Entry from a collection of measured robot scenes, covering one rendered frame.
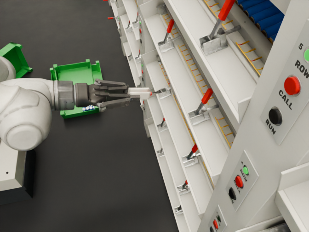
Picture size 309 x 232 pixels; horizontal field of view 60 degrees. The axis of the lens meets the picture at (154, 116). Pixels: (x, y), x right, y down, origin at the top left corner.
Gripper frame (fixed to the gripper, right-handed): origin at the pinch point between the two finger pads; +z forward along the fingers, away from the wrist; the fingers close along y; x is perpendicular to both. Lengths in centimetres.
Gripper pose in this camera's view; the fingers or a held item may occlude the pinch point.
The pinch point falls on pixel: (139, 93)
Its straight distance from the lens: 88.7
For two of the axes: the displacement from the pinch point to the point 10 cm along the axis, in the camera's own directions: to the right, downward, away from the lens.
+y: 2.5, 7.5, -6.1
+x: 2.1, -6.6, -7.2
